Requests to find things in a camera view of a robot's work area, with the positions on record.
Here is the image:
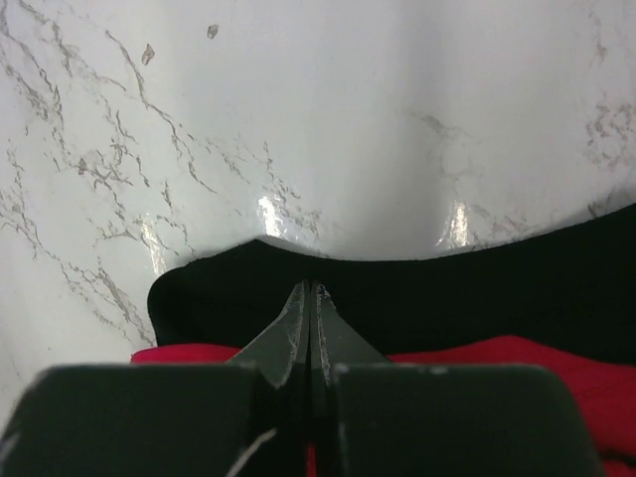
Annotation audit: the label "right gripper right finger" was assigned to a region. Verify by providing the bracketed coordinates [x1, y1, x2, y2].
[309, 283, 603, 476]

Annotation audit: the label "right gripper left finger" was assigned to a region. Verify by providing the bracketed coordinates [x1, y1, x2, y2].
[1, 282, 309, 476]

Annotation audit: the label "red t shirt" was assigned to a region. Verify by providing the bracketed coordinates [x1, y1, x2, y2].
[132, 325, 635, 476]

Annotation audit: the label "black t shirt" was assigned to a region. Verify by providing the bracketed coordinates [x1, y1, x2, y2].
[147, 206, 635, 365]

